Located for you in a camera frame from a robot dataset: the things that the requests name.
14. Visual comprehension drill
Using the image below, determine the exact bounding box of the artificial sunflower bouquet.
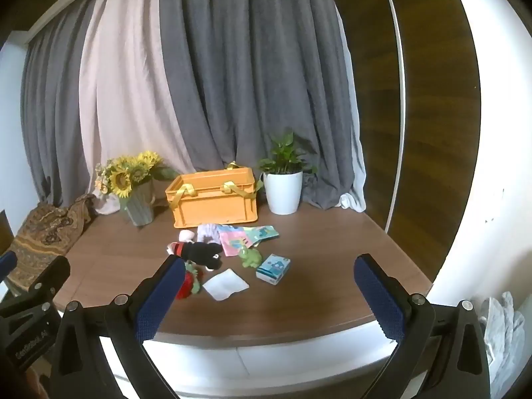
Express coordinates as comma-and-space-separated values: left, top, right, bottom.
95, 151, 181, 199

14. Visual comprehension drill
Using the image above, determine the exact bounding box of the pale pink curtain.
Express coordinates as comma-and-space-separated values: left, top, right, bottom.
79, 0, 196, 215

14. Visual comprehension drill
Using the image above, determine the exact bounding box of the green frog toy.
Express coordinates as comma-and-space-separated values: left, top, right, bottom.
237, 246, 263, 269

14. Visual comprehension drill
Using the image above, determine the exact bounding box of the grey curtain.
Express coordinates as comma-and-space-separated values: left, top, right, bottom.
158, 0, 360, 212
20, 0, 100, 208

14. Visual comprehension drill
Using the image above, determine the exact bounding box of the blue tissue pack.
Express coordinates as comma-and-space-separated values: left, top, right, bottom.
255, 253, 292, 285

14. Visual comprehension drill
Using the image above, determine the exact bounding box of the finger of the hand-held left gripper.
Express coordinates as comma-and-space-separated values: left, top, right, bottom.
0, 251, 18, 284
6, 255, 70, 301

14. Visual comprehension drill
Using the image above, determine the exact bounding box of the white sheer curtain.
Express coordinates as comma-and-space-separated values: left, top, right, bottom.
334, 6, 367, 212

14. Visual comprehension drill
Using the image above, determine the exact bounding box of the red strawberry plush toy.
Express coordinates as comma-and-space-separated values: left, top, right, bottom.
175, 260, 205, 301

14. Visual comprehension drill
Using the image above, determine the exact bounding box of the brown paisley cloth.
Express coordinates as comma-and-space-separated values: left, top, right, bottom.
8, 193, 98, 296

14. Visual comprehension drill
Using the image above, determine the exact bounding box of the brown wooden panel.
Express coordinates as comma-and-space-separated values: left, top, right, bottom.
324, 0, 483, 283

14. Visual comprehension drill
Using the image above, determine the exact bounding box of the green potted plant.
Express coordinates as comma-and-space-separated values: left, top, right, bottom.
257, 130, 319, 175

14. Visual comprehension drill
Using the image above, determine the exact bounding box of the grey-green ribbed vase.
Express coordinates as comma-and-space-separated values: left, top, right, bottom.
120, 183, 155, 227

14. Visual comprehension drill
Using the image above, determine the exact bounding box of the pale crumpled cloth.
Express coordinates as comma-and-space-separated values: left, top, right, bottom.
474, 291, 526, 395

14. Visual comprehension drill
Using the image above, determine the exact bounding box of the colourful cartoon printed cloth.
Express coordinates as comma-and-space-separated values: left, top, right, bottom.
218, 223, 280, 257

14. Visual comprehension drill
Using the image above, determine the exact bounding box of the white square cloth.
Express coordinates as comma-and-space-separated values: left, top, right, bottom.
202, 269, 249, 301

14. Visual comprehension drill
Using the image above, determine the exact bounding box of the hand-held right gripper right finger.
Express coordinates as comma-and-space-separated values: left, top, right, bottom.
353, 253, 493, 399

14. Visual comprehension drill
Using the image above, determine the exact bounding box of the black plush toy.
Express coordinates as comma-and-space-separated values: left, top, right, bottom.
166, 239, 225, 271

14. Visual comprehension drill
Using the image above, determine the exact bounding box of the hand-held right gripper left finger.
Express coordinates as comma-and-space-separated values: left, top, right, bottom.
50, 253, 188, 399

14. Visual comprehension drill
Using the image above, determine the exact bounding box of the orange plastic crate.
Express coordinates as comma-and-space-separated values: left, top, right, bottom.
165, 166, 260, 229

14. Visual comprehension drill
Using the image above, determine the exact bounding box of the white plant pot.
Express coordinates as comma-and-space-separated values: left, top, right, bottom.
260, 170, 304, 215

